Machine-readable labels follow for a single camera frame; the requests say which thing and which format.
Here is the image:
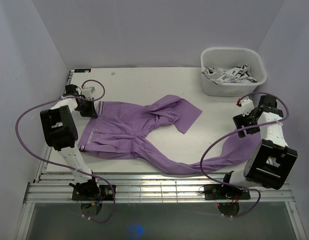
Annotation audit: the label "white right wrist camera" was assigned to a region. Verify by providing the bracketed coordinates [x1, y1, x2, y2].
[236, 98, 255, 117]

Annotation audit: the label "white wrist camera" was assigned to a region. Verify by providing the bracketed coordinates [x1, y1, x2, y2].
[236, 98, 255, 117]
[81, 86, 96, 100]

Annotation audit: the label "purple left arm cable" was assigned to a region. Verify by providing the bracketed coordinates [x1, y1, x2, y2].
[14, 79, 117, 224]

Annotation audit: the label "black blue label sticker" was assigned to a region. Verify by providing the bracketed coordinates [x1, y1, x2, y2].
[74, 68, 91, 73]

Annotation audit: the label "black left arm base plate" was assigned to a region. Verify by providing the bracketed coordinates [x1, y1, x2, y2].
[71, 184, 117, 202]

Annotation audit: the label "purple trousers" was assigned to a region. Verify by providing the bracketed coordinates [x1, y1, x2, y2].
[78, 94, 261, 175]

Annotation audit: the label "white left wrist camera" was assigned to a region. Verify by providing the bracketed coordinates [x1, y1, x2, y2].
[81, 86, 96, 100]

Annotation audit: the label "aluminium rail frame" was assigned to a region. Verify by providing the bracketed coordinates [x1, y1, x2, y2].
[15, 162, 309, 240]

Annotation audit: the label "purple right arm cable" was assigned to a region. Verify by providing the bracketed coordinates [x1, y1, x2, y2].
[196, 91, 288, 219]

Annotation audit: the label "white plastic basket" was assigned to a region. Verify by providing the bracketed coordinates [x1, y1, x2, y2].
[200, 47, 267, 97]

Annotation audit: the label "black white printed trousers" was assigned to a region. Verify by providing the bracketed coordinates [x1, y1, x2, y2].
[201, 64, 258, 85]

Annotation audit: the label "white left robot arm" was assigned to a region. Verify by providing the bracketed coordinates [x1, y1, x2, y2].
[40, 84, 101, 200]

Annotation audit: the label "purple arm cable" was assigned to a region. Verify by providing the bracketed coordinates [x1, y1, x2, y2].
[196, 91, 288, 219]
[14, 79, 117, 224]

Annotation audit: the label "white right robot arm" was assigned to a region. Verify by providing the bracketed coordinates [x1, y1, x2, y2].
[220, 94, 298, 199]

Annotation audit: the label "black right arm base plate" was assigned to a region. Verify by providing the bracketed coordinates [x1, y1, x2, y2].
[198, 184, 251, 200]

